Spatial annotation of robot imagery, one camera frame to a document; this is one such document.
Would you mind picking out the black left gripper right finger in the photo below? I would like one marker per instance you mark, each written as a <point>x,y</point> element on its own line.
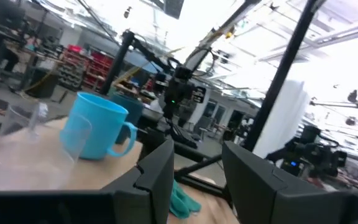
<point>247,186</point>

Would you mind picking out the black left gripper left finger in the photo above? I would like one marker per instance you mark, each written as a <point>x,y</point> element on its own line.
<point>158,180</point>

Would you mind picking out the blue plastic mug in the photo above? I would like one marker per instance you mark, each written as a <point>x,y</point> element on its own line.
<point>99,127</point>

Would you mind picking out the clear plastic cup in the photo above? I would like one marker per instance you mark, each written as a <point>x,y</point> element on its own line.
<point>26,161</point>

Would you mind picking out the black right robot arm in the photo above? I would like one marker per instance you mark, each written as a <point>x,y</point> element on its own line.
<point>117,62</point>

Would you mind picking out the black background robot arm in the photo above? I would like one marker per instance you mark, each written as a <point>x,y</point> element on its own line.
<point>309,155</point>

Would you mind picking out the teal cloth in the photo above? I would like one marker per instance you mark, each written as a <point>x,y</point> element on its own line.
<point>182,202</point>

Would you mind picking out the dark teal cup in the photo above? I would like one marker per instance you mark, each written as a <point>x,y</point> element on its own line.
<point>134,109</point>

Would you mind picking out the white column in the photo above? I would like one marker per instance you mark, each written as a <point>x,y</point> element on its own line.
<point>287,124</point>

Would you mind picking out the red storage bin rack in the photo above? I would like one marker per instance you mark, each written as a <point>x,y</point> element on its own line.
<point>95,68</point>

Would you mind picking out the black aluminium rig frame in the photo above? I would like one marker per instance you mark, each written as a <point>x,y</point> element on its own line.
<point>286,62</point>

